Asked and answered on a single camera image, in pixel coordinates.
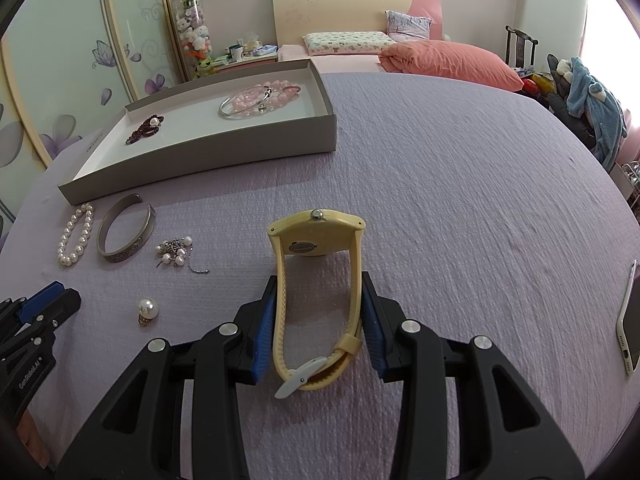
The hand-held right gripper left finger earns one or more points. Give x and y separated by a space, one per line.
262 332

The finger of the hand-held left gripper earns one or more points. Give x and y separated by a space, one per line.
62 307
42 297

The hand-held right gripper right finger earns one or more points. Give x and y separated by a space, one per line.
374 332

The wide silver cuff bangle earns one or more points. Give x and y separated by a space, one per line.
112 250

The pearl with gold base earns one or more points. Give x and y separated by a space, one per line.
148 307

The yellow wrist watch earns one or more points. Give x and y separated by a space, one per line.
300 232

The grey shallow cardboard box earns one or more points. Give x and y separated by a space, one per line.
200 130

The thin silver charm bangle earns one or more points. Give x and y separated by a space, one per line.
225 111

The floral sliding door wardrobe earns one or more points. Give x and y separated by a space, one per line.
60 60

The white smartphone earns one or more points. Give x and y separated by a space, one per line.
631 330

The pink nightstand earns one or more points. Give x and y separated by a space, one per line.
245 64

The pink bed mattress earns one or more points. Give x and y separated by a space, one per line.
340 62

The yellow plush toy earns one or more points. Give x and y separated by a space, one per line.
205 66

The pink pillow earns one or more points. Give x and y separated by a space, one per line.
450 62

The white mug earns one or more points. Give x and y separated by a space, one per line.
236 52

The blue cloth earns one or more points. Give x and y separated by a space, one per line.
265 50

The cream patterned pillow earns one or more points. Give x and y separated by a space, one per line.
350 43

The red and yellow toys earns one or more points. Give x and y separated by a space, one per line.
537 82

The clear tube of plush toys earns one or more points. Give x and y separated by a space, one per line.
192 30

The white and blue pillow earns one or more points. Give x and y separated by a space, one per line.
407 25

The dark wooden chair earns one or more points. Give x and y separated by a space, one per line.
520 45

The cream and pink headboard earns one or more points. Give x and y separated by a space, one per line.
340 10

